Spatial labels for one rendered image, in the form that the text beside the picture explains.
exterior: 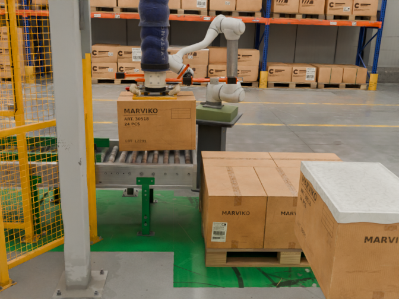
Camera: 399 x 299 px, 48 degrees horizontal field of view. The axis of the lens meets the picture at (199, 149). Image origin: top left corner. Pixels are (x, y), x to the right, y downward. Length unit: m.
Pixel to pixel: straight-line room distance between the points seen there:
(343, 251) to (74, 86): 1.61
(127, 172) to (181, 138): 0.49
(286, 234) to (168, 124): 1.21
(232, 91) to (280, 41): 8.30
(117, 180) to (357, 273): 2.09
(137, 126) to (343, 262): 2.10
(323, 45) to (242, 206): 9.92
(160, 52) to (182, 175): 0.95
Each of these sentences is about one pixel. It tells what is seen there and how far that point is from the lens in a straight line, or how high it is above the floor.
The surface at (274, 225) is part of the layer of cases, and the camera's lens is 3.20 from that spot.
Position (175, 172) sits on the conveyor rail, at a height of 0.53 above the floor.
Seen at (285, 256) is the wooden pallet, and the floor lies 0.08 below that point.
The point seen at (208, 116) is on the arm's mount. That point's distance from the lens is 4.20.
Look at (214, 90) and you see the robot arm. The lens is 4.26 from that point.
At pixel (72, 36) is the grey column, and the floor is 1.57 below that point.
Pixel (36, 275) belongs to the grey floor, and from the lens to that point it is 3.31.
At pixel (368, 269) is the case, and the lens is 1.95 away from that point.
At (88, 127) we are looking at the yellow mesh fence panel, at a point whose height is 0.91.
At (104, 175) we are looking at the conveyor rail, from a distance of 3.50.
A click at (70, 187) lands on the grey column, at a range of 2.75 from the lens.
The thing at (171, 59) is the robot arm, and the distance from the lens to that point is 3.88.
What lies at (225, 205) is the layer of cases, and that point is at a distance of 3.08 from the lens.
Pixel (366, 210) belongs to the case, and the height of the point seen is 1.02.
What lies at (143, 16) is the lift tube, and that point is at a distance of 3.50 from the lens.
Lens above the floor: 1.73
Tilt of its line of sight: 17 degrees down
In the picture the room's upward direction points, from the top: 2 degrees clockwise
